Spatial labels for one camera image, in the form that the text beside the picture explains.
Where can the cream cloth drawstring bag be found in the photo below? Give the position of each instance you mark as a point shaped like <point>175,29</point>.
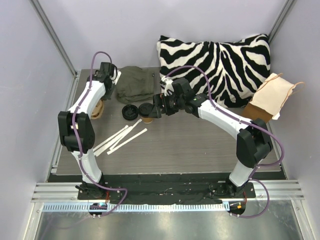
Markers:
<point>277,90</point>

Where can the olive green folded cloth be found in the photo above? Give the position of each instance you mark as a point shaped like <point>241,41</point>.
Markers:
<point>135,85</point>

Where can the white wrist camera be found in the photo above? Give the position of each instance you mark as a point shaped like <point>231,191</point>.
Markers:
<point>115,76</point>
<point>166,86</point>

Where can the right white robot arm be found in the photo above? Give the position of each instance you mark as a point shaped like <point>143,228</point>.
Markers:
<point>253,143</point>

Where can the brown paper coffee cup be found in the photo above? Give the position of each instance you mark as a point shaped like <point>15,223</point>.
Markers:
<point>146,120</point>

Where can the brown cardboard cup carrier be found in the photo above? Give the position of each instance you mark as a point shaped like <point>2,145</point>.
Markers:
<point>98,110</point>

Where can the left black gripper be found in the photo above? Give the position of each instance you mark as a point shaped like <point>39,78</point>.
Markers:
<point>106,92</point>

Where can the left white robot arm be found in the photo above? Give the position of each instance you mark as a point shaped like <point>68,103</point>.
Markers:
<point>77,134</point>

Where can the black plastic cup lid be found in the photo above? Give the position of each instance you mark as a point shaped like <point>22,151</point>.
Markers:
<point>145,109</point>
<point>129,112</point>

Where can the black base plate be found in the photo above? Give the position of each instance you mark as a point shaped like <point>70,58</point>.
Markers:
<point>165,189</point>

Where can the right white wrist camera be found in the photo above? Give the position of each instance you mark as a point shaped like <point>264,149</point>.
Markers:
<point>166,86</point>

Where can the brown paper bag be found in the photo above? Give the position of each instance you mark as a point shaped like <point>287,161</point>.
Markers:
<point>258,110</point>

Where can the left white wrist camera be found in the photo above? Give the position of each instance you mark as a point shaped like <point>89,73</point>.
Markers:
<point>115,76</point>

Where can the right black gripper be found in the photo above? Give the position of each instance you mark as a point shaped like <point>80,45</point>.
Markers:
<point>161,105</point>

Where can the zebra print pillow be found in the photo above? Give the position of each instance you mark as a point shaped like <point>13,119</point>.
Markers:
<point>231,72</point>

